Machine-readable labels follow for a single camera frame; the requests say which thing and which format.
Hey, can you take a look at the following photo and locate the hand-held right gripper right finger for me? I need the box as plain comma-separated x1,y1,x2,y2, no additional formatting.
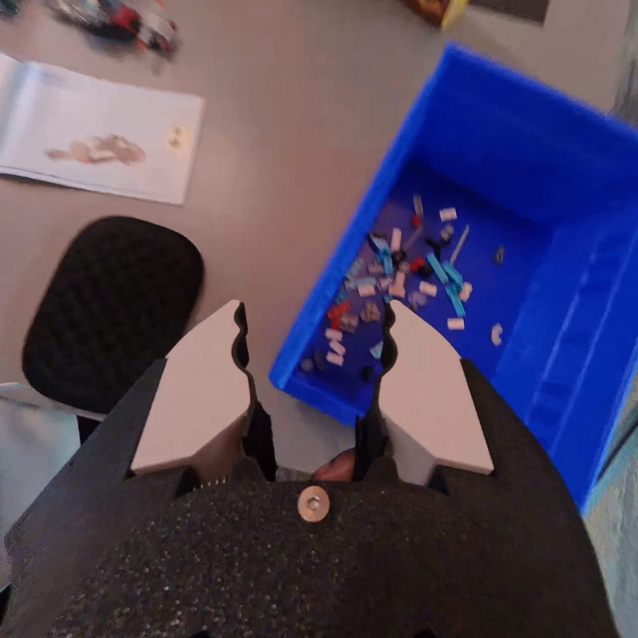
355,299,494,485

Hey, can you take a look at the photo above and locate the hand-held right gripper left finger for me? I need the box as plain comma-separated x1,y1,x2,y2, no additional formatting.
131,300,277,483

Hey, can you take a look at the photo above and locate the pile of lego pieces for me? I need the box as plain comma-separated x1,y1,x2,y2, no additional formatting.
299,194,506,382

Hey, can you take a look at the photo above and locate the blue plastic bin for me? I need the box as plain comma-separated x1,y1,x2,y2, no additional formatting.
269,42,638,514

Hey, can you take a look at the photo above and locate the open lego instruction booklet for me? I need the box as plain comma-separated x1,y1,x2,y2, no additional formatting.
0,52,206,206

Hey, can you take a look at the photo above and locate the grey partly built lego model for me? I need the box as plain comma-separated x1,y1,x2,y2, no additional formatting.
47,0,180,54

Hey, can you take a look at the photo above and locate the person's pale clothing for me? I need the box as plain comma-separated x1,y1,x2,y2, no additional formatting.
0,383,83,589

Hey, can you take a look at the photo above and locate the yellow brown cardboard box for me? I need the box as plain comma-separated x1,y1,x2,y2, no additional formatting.
401,0,469,28

